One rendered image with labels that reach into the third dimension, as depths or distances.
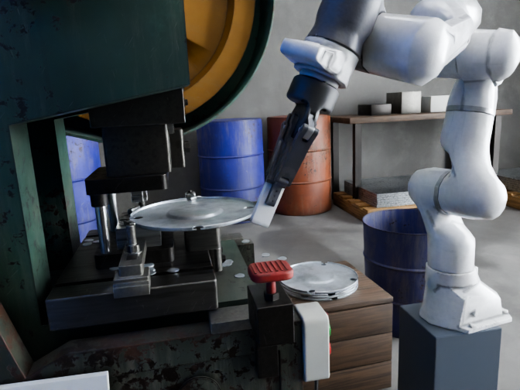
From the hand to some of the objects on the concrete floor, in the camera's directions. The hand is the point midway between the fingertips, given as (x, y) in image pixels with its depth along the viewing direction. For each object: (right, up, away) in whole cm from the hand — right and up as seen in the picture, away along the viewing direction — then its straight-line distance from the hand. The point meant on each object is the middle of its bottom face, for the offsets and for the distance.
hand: (267, 203), depth 69 cm
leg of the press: (-34, -87, +17) cm, 94 cm away
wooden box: (+22, -66, +101) cm, 123 cm away
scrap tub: (+68, -57, +135) cm, 162 cm away
